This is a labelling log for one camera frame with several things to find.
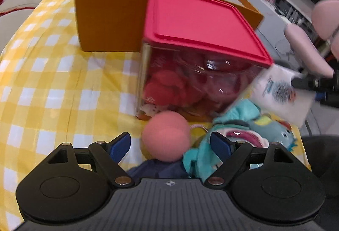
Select yellow checkered tablecloth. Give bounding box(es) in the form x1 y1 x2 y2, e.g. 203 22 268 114
0 0 311 231

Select dark blue cloth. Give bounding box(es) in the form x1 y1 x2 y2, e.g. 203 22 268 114
126 158 191 180

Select clear box with red lid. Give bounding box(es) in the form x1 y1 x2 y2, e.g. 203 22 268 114
136 0 274 121

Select white printed packet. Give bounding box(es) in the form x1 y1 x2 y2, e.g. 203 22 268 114
249 64 315 125

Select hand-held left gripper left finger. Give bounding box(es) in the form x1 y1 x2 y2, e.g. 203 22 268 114
40 132 134 188

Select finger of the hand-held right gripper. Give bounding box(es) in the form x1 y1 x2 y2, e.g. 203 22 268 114
291 72 339 92
316 92 339 108

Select red tassel cord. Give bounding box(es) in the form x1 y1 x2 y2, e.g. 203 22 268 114
0 0 35 17

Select pink office chair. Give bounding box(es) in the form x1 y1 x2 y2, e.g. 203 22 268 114
275 0 339 79

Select teal plush toy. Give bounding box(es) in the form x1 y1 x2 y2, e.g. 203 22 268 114
182 99 298 178

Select white low cabinet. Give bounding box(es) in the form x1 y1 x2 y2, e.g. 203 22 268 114
212 0 318 43

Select orange cardboard box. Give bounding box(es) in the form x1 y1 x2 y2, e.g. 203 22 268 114
74 0 264 52

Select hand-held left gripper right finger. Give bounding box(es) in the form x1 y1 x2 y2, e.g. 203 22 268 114
203 132 300 188

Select pink foam ball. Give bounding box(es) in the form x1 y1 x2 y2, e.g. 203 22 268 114
141 111 192 162

